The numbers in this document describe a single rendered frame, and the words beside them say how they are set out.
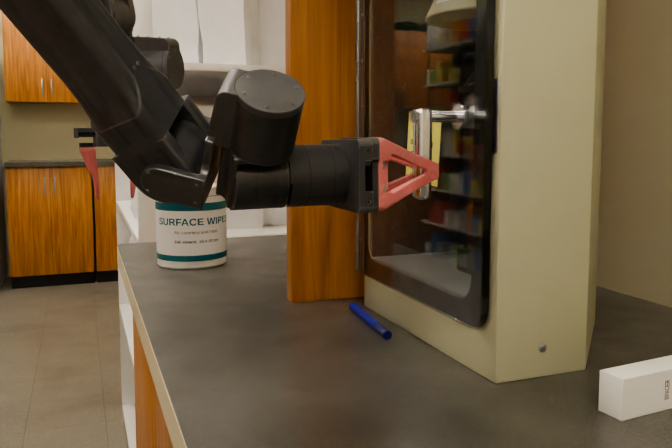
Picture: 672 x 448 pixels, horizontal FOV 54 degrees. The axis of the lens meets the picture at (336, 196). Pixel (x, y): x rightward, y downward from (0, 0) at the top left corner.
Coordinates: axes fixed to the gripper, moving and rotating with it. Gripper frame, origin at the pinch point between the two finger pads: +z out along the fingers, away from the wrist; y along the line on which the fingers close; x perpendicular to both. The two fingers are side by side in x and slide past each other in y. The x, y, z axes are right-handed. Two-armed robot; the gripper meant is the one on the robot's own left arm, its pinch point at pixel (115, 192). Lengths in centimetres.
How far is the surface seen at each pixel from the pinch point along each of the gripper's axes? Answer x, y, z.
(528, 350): -46, 36, 14
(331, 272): -8.6, 29.3, 12.3
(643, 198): -21, 76, 2
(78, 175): 455, -8, 22
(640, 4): -19, 76, -27
